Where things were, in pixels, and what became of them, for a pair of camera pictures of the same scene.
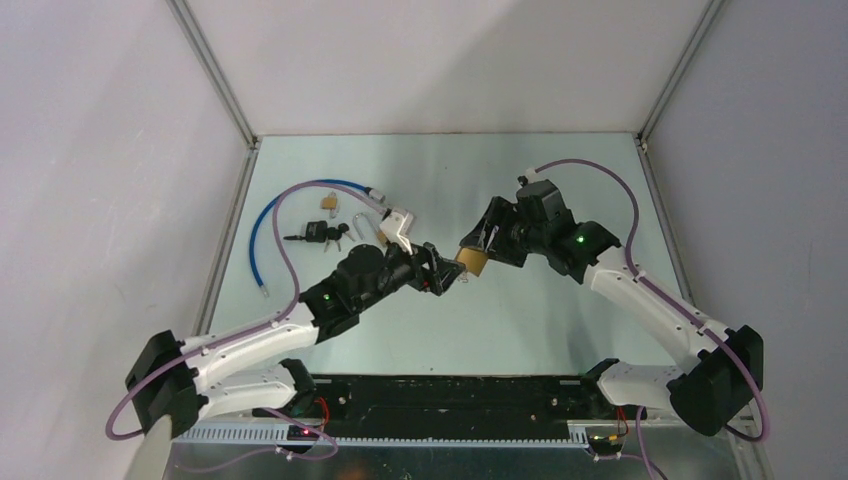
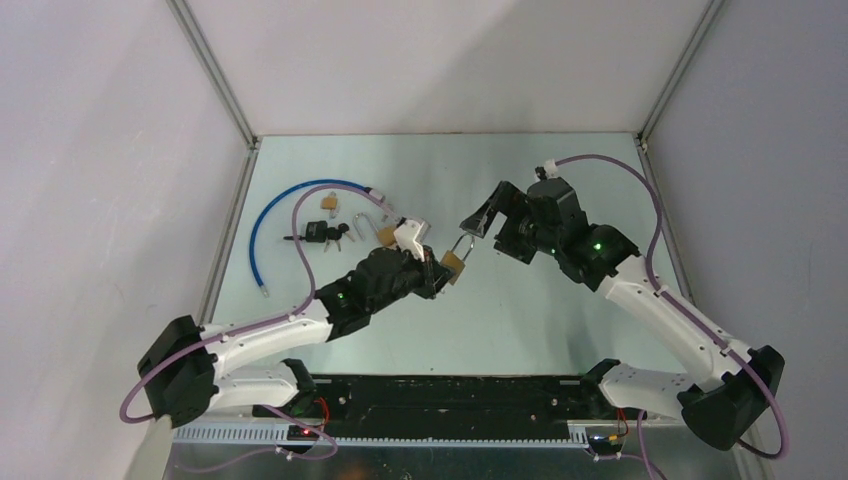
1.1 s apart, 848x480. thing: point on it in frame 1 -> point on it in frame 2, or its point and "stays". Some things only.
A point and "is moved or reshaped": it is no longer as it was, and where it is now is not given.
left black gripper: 425,278 stays
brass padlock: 381,238 stays
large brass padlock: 474,259 is moved or reshaped
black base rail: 453,406 stays
